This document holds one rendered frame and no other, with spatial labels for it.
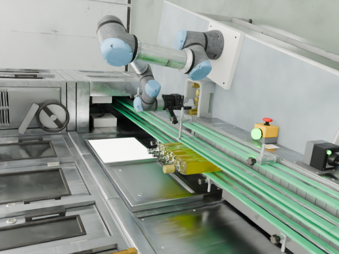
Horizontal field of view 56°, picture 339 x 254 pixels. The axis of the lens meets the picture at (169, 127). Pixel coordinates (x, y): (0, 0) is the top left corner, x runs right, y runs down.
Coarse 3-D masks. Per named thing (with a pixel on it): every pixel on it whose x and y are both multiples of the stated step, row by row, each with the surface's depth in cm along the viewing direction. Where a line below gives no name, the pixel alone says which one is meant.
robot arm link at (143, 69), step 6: (102, 18) 127; (108, 18) 126; (114, 18) 127; (96, 30) 131; (126, 30) 138; (132, 66) 155; (138, 66) 155; (144, 66) 158; (138, 72) 159; (144, 72) 160; (150, 72) 163
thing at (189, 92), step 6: (186, 84) 181; (186, 90) 182; (192, 90) 184; (186, 96) 183; (192, 96) 185; (198, 96) 183; (198, 102) 170; (198, 108) 170; (186, 114) 185; (198, 114) 171
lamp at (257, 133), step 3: (255, 129) 130; (258, 129) 130; (252, 132) 131; (255, 132) 129; (258, 132) 129; (261, 132) 129; (252, 135) 131; (255, 135) 129; (258, 135) 129; (261, 135) 129; (255, 138) 130; (258, 138) 130
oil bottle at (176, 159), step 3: (195, 153) 151; (174, 156) 145; (177, 156) 145; (180, 156) 145; (183, 156) 146; (186, 156) 146; (189, 156) 146; (192, 156) 147; (195, 156) 147; (198, 156) 147; (201, 156) 148; (174, 159) 143; (177, 159) 143; (180, 159) 143; (174, 162) 143; (177, 162) 142
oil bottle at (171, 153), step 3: (174, 150) 152; (177, 150) 152; (180, 150) 153; (183, 150) 153; (186, 150) 154; (189, 150) 154; (192, 150) 154; (168, 153) 149; (171, 153) 148; (174, 153) 148; (177, 153) 148; (180, 153) 149; (183, 153) 150; (186, 153) 150; (189, 153) 151; (192, 153) 151; (168, 156) 148; (171, 156) 147; (168, 159) 148; (171, 159) 148
